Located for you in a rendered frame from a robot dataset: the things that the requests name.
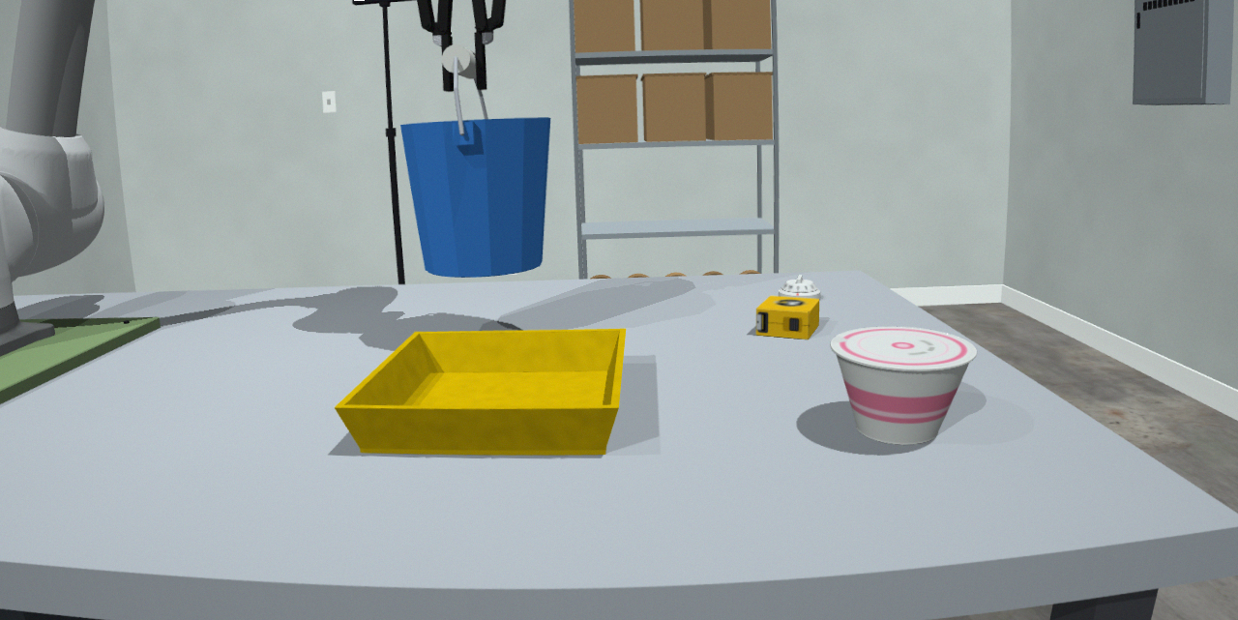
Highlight yellow shallow tray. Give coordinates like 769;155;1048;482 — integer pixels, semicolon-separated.
334;329;626;455

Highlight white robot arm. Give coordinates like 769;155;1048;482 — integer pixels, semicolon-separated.
0;0;104;356

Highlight white and pink yogurt cup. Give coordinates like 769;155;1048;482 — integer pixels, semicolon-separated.
829;327;977;446

